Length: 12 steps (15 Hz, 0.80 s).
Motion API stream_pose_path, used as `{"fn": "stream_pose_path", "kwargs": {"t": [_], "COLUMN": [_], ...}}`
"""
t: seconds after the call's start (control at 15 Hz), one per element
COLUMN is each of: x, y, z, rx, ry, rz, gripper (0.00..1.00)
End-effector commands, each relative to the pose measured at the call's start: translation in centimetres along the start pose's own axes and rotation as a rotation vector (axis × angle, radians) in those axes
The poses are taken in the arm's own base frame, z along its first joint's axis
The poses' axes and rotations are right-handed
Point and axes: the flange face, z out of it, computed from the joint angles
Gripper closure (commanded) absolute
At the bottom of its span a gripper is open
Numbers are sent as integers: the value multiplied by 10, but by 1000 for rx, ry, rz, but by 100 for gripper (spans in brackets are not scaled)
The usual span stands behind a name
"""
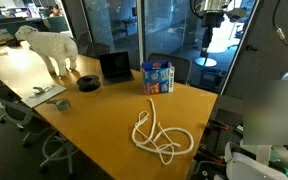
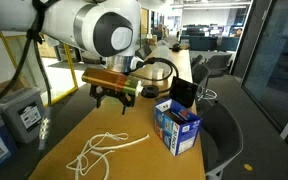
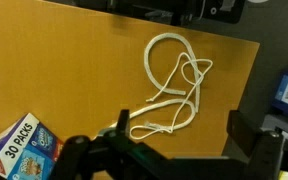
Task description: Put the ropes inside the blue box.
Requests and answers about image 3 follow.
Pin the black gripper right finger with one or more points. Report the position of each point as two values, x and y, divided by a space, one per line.
263 148

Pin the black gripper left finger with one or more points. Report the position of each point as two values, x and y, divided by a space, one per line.
113 152

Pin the blue snack pack box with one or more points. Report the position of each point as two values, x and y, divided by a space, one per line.
28 150

